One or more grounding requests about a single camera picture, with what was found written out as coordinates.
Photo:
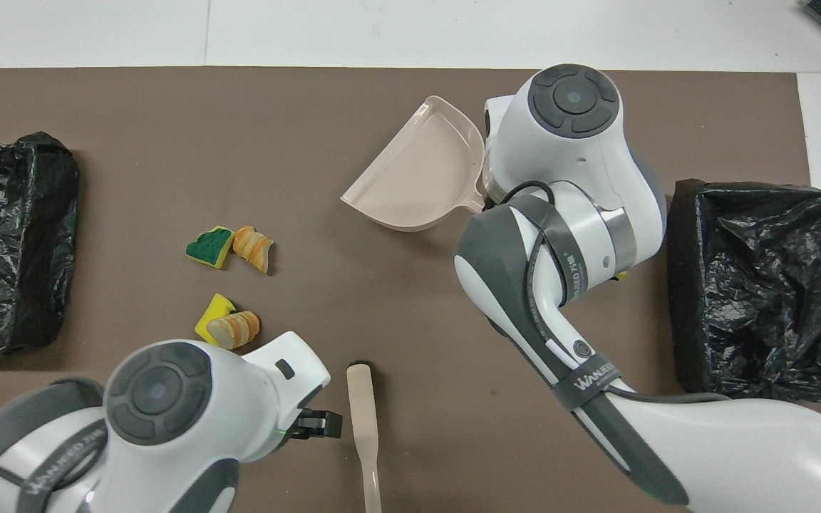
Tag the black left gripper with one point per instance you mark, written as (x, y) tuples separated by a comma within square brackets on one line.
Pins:
[(300, 425)]

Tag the beige brush with black bristles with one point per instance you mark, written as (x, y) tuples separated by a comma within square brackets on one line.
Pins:
[(362, 406)]

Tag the pale bread chunk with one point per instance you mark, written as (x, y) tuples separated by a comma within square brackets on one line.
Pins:
[(236, 329)]

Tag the notched yellow sponge piece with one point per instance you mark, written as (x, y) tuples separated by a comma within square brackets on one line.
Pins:
[(209, 317)]

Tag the orange striped croissant piece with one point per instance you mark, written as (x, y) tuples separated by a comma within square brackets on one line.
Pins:
[(252, 246)]

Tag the green-topped yellow sponge piece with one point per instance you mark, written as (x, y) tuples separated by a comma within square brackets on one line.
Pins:
[(207, 248)]

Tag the beige plastic dustpan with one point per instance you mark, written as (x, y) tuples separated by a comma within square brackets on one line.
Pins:
[(417, 171)]

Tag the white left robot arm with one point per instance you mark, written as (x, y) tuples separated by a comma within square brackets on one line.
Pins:
[(161, 399)]

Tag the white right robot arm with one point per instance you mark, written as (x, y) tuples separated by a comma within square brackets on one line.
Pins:
[(574, 142)]

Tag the black bag-lined bin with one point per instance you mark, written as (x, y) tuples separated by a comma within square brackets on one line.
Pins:
[(18, 299), (760, 299)]

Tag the brown table mat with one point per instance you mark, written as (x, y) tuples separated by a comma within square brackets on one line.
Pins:
[(239, 128)]

